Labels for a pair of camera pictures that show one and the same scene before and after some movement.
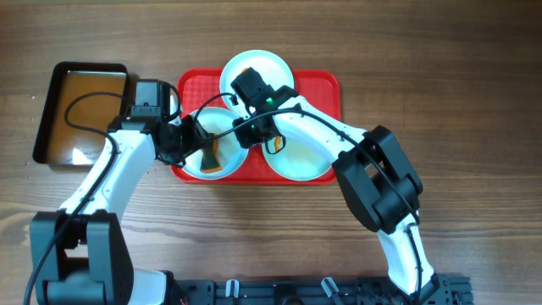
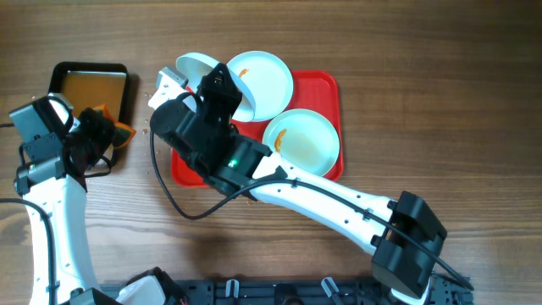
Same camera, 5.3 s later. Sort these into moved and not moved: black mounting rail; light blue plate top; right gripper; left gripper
Moved: left gripper; right gripper
Not moved: black mounting rail; light blue plate top
